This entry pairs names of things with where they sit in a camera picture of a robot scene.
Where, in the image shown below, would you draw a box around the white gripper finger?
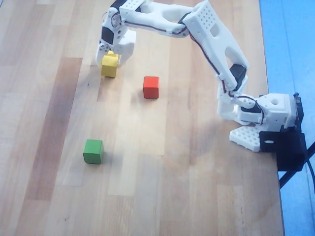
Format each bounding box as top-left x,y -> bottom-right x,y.
117,44 -> 136,69
95,43 -> 110,67

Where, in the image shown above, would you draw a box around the white gripper body black servos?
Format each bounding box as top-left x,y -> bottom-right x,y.
98,6 -> 137,54

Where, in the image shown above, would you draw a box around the red wooden cube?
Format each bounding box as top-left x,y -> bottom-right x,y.
143,76 -> 160,99

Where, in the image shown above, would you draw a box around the green wooden cube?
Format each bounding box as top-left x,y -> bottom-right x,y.
82,139 -> 105,165

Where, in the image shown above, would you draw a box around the black table clamp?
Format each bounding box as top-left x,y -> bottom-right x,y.
259,122 -> 307,172

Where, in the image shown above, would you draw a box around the black diagonal table strut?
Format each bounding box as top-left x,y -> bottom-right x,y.
278,169 -> 300,190

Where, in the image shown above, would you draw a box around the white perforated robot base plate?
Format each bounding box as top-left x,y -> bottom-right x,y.
229,125 -> 262,153

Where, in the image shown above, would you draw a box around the black cable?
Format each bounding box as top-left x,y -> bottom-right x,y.
304,145 -> 315,195

